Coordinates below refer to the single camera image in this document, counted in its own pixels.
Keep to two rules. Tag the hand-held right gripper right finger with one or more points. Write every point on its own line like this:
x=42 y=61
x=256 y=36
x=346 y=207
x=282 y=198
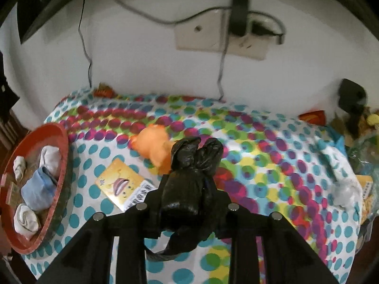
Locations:
x=228 y=216

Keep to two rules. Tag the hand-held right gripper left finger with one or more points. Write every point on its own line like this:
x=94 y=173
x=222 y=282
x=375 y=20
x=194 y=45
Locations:
x=148 y=210

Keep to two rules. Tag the black plastic bag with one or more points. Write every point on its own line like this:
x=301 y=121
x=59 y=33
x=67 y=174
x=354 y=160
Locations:
x=183 y=189

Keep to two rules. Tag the white sock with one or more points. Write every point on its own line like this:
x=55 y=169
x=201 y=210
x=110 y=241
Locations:
x=50 y=158
x=19 y=167
x=26 y=220

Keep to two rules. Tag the blue sock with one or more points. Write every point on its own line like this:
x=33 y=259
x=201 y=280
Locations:
x=37 y=190

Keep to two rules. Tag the round red tray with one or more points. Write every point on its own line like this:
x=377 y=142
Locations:
x=35 y=133

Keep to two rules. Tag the yellow printed box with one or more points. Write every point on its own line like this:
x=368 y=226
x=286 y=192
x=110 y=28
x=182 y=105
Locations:
x=121 y=183

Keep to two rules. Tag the polka dot tablecloth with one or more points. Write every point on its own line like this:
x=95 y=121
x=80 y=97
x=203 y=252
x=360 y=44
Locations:
x=266 y=168

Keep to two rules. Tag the orange rubber toy animal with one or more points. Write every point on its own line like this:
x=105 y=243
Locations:
x=154 y=145

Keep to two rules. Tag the red gold snack wrapper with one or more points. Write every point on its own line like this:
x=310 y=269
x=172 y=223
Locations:
x=103 y=90

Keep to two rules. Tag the orange snack packet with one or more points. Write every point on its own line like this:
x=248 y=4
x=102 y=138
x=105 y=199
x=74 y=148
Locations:
x=312 y=117

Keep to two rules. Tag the brown gold box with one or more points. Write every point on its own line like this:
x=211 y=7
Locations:
x=13 y=193

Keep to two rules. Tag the yellow carton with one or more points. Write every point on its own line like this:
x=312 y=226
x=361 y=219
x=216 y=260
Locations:
x=368 y=189

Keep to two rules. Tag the clear plastic bag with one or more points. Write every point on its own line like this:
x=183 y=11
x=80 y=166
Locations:
x=364 y=153

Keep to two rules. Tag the dark wooden furniture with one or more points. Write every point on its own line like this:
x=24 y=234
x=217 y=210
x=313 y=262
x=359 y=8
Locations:
x=11 y=130

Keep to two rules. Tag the black device on stand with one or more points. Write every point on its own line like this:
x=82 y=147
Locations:
x=351 y=94

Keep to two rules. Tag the black power adapter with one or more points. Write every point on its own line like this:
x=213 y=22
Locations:
x=239 y=11

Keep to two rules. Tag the black monitor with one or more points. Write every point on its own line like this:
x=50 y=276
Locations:
x=38 y=6

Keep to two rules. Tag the white wall socket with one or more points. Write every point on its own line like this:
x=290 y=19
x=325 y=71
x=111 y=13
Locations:
x=251 y=50

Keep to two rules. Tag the white wall plate with hole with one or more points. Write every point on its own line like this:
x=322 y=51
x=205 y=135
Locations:
x=189 y=38

